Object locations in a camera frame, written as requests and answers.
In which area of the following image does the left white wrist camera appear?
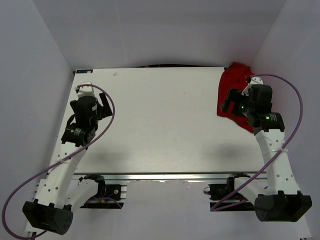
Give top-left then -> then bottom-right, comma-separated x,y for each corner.
75,86 -> 96,99

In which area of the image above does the red t-shirt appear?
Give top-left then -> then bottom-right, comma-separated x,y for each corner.
216,62 -> 254,134

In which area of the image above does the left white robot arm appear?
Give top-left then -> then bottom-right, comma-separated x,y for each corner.
22,92 -> 115,235

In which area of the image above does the left blue table label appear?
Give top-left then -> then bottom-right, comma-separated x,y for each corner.
75,69 -> 93,74

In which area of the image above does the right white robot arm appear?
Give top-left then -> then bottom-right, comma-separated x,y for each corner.
211,84 -> 312,222

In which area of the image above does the aluminium front rail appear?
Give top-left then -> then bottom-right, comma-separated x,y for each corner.
72,172 -> 268,181

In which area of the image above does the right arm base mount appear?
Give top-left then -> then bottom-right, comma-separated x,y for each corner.
203,177 -> 255,212

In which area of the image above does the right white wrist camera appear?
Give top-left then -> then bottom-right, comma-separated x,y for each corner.
241,76 -> 264,96

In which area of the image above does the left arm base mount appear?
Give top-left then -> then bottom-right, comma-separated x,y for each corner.
78,173 -> 125,209

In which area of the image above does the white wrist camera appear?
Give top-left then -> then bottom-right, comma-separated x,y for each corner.
75,86 -> 96,99
241,76 -> 264,96

